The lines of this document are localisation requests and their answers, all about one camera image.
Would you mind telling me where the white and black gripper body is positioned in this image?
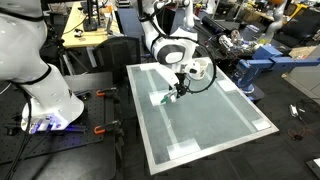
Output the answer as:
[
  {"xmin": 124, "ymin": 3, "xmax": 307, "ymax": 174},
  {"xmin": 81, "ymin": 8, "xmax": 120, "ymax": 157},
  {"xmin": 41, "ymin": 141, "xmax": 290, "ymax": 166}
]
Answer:
[{"xmin": 166, "ymin": 73, "xmax": 187, "ymax": 96}]

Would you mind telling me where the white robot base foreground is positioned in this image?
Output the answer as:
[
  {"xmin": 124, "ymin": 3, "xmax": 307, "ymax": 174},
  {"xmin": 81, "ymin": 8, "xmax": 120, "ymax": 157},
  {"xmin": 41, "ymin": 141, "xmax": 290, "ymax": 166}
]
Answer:
[{"xmin": 0, "ymin": 0, "xmax": 84, "ymax": 134}]

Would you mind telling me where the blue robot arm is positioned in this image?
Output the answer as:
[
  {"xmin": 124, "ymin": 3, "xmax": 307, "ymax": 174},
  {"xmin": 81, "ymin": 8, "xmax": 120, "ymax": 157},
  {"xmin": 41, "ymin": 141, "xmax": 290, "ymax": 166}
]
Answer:
[{"xmin": 231, "ymin": 45, "xmax": 320, "ymax": 101}]

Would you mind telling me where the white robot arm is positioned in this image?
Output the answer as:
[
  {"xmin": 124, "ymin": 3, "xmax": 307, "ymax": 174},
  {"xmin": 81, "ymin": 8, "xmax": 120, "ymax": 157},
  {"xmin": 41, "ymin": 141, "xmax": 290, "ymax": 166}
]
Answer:
[{"xmin": 129, "ymin": 0, "xmax": 204, "ymax": 103}]

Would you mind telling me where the black office chair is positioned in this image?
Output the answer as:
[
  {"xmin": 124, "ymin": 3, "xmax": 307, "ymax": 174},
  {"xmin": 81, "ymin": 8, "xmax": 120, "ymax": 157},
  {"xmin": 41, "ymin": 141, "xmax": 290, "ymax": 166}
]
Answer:
[{"xmin": 93, "ymin": 36, "xmax": 141, "ymax": 84}]

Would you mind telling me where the wooden desk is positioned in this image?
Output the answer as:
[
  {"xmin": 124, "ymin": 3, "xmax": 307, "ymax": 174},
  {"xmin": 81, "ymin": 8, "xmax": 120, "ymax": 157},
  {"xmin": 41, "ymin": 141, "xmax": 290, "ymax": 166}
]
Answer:
[{"xmin": 62, "ymin": 1, "xmax": 121, "ymax": 48}]

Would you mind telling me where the black perforated breadboard plate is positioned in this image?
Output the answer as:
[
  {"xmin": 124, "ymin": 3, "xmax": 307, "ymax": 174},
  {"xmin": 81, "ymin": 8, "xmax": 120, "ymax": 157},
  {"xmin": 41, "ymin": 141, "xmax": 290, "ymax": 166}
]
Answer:
[{"xmin": 0, "ymin": 89, "xmax": 116, "ymax": 165}]

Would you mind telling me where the glass board with metal frame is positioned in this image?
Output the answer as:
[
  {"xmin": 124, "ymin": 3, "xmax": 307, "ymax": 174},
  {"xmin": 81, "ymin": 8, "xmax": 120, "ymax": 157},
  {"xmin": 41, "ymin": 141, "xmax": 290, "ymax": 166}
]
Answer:
[{"xmin": 127, "ymin": 63, "xmax": 278, "ymax": 175}]

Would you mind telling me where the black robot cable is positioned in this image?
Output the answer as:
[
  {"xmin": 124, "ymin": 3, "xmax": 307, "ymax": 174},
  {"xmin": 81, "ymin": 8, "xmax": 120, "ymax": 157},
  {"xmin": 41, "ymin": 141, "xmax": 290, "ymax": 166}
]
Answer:
[{"xmin": 146, "ymin": 9, "xmax": 218, "ymax": 95}]

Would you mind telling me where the orange handled clamp far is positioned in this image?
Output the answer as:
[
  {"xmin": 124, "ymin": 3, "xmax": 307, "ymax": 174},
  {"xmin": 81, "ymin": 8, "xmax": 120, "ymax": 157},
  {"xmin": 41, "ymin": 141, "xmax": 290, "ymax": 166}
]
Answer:
[{"xmin": 96, "ymin": 87, "xmax": 120, "ymax": 104}]

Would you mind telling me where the orange handled clamp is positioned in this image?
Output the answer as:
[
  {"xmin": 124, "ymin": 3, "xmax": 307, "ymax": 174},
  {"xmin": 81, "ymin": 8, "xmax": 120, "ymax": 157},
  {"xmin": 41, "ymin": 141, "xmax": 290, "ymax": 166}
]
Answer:
[
  {"xmin": 96, "ymin": 87, "xmax": 120, "ymax": 104},
  {"xmin": 94, "ymin": 120, "xmax": 121, "ymax": 135}
]

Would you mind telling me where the orange handled clamp near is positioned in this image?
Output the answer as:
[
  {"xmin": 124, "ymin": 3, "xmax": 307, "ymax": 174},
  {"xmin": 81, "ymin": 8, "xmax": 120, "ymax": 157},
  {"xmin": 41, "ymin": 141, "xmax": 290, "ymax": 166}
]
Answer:
[{"xmin": 94, "ymin": 120, "xmax": 121, "ymax": 135}]

